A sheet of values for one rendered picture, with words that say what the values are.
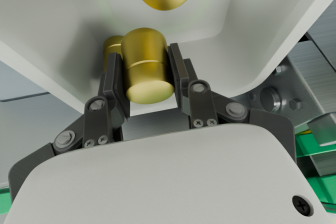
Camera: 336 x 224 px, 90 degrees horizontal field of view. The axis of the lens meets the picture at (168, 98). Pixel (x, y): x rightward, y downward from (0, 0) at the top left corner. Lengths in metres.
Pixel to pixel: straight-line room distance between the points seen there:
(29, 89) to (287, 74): 0.34
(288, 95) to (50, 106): 0.30
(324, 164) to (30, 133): 0.38
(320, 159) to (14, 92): 0.42
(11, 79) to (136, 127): 0.18
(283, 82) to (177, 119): 0.13
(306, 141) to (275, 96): 0.09
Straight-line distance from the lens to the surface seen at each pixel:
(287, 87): 0.19
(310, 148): 0.27
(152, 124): 0.23
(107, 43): 0.19
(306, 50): 0.20
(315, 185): 0.29
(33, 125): 0.31
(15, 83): 0.32
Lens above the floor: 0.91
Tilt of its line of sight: 26 degrees down
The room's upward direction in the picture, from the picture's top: 169 degrees clockwise
